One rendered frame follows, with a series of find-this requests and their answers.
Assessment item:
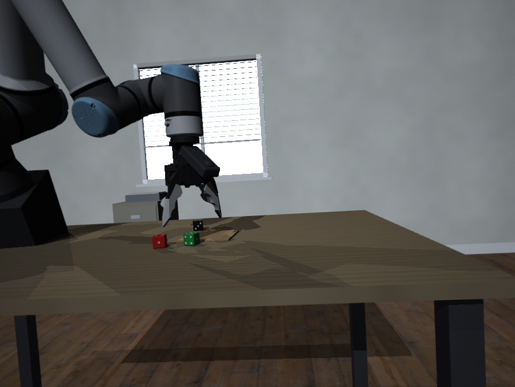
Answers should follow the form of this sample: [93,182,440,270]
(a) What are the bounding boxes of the green die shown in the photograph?
[183,232,200,246]

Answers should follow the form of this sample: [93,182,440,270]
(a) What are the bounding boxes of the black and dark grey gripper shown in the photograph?
[161,136,222,227]

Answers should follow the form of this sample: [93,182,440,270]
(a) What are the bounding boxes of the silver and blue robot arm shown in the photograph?
[0,0,204,203]

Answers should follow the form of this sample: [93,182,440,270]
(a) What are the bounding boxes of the black die with white pips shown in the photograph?
[193,220,203,231]

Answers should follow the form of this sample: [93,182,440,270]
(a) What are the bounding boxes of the red die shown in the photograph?
[152,234,167,249]

